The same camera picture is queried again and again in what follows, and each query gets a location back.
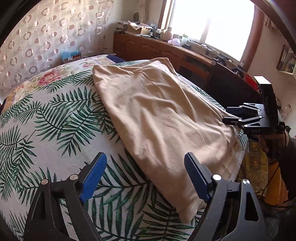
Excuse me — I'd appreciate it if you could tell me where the beige t-shirt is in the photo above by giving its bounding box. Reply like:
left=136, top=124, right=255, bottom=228
left=93, top=58, right=245, bottom=223

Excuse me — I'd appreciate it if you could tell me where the person's right hand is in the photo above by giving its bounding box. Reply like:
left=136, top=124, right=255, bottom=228
left=258, top=132, right=289, bottom=159

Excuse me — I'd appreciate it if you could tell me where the long wooden cabinet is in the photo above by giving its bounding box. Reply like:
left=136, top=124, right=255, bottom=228
left=113, top=33, right=236, bottom=89

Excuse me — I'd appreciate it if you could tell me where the window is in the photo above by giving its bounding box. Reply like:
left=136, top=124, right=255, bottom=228
left=158, top=1, right=264, bottom=71

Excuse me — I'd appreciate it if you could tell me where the cardboard box on cabinet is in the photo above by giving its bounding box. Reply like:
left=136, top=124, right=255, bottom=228
left=126, top=21, right=152, bottom=35

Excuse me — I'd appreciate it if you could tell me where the navy blue bedspread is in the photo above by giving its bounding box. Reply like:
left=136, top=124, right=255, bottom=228
left=106, top=54, right=125, bottom=63

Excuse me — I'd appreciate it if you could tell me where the floral blanket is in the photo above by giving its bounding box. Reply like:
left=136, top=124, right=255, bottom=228
left=1, top=54, right=115, bottom=113

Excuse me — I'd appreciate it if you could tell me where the white side curtain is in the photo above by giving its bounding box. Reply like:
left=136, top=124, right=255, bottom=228
left=138, top=0, right=149, bottom=23

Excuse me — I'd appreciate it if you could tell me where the box with blue item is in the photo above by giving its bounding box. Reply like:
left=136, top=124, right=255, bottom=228
left=61, top=51, right=81, bottom=63

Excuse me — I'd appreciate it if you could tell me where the circle pattern sheer curtain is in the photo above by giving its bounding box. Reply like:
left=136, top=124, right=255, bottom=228
left=1, top=1, right=114, bottom=98

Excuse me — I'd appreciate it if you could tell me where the black cable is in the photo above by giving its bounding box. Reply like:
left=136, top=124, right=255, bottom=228
left=256, top=162, right=296, bottom=208

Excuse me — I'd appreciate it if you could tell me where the wall shelf with books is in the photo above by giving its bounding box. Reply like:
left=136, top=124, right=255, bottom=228
left=276, top=45, right=295, bottom=78

